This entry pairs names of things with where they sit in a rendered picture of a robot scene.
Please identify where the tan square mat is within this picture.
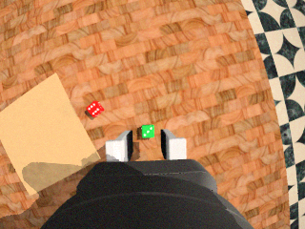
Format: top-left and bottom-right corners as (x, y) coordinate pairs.
(0, 73), (101, 196)

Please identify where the red die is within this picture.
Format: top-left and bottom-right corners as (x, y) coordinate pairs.
(87, 101), (104, 117)

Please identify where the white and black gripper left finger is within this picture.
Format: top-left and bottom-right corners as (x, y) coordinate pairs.
(105, 130), (133, 162)

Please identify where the green die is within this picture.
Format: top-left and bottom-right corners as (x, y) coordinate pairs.
(142, 124), (154, 138)

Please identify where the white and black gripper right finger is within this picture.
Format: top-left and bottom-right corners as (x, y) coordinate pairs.
(160, 129), (187, 160)

